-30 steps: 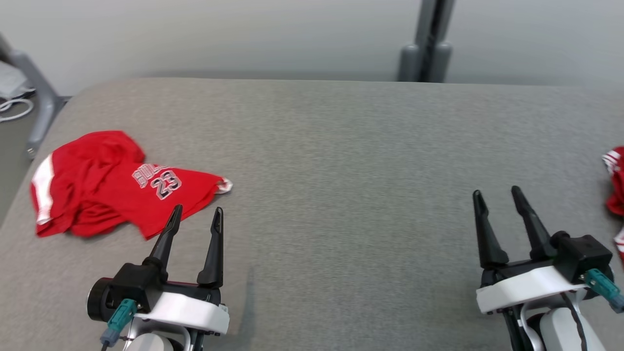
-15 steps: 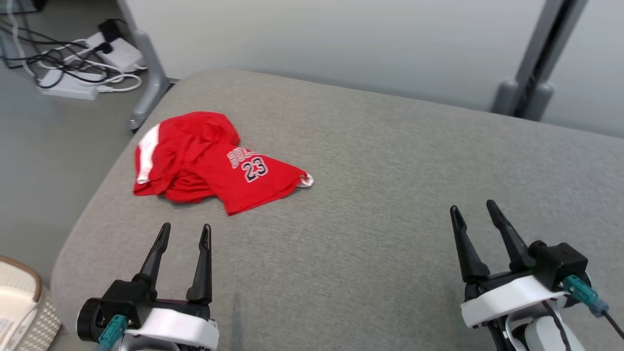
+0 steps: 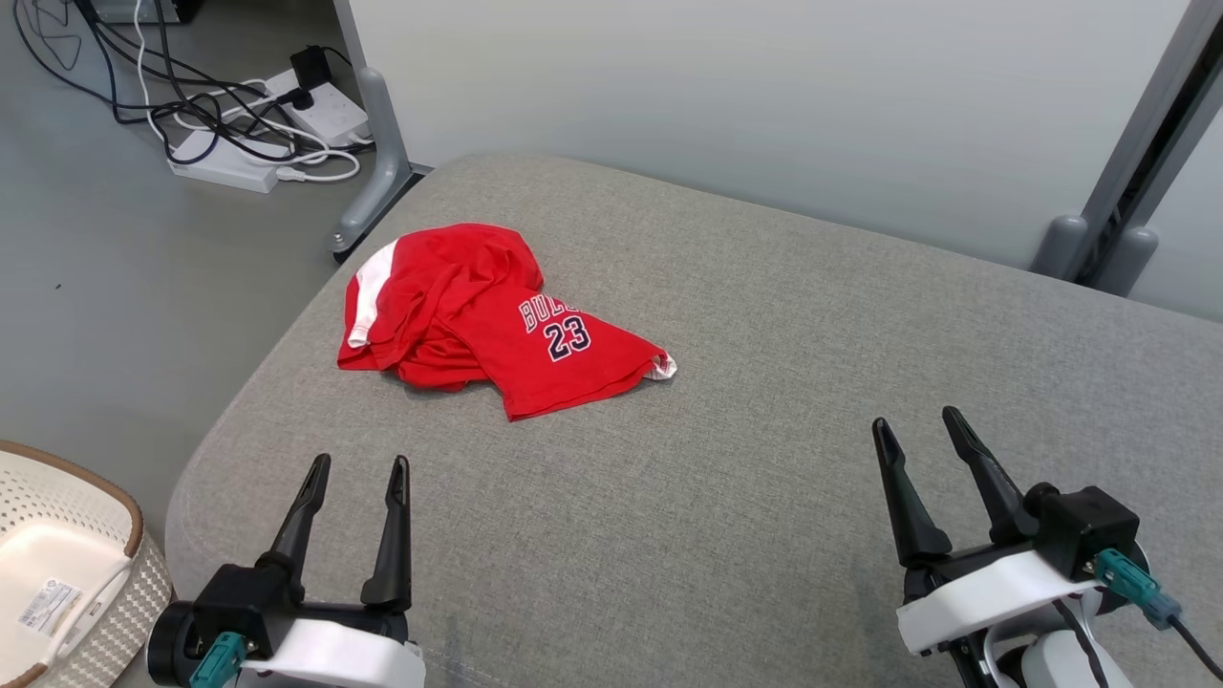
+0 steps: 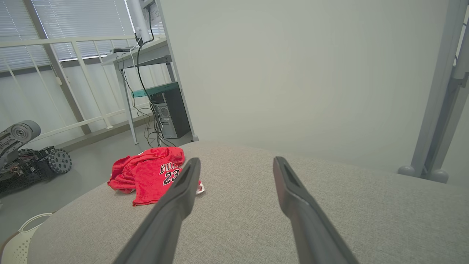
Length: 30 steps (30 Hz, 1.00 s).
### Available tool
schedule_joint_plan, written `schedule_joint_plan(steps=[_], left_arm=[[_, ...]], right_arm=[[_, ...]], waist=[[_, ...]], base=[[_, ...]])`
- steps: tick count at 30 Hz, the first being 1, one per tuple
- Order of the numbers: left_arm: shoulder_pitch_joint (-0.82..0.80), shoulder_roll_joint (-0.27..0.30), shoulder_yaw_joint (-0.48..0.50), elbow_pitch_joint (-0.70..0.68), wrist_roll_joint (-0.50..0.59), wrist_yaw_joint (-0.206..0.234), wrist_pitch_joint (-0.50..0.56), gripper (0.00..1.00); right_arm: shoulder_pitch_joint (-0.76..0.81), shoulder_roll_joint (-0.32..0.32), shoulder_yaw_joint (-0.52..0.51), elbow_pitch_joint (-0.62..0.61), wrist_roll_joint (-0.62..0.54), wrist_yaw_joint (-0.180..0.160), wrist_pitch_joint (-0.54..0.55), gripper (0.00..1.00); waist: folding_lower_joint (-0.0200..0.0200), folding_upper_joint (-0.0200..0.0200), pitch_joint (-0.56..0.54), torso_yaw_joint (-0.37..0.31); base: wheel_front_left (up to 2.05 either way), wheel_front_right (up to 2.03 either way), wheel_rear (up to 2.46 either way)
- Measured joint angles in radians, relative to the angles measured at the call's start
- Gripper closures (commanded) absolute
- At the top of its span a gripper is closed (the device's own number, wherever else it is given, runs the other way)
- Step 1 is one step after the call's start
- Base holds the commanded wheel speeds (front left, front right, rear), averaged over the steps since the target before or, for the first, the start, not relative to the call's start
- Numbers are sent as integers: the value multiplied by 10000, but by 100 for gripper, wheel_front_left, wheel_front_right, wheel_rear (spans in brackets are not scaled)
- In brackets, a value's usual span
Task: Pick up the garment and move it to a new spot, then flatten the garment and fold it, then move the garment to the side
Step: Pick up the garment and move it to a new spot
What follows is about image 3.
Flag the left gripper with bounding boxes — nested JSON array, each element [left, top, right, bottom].
[[146, 454, 426, 688]]

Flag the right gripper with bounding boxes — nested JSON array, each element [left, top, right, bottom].
[[871, 406, 1109, 688]]

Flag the red jersey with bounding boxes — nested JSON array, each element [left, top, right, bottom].
[[336, 223, 677, 421]]

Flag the white laundry basket brown rim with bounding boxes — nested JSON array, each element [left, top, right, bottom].
[[0, 440, 175, 688]]

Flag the white power strip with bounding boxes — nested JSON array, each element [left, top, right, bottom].
[[170, 129, 280, 194], [263, 69, 372, 146]]

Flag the black power adapter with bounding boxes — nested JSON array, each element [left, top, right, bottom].
[[290, 45, 333, 95]]

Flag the left cable with teal connector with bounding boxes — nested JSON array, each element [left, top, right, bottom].
[[188, 631, 247, 688]]

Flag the cable with teal connector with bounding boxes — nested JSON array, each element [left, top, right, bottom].
[[188, 631, 247, 688], [1094, 549, 1223, 684]]

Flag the right cable with teal connector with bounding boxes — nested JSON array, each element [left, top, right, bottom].
[[1094, 549, 1223, 684]]

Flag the grey double partition post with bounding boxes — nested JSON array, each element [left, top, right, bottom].
[[1030, 0, 1223, 297]]

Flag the white power strips with cables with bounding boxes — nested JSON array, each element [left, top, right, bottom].
[[132, 0, 364, 184]]

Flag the grey single partition post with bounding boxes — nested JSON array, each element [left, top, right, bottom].
[[330, 0, 414, 261]]

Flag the black floor cable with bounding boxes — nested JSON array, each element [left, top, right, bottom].
[[11, 0, 173, 130], [72, 0, 316, 163]]

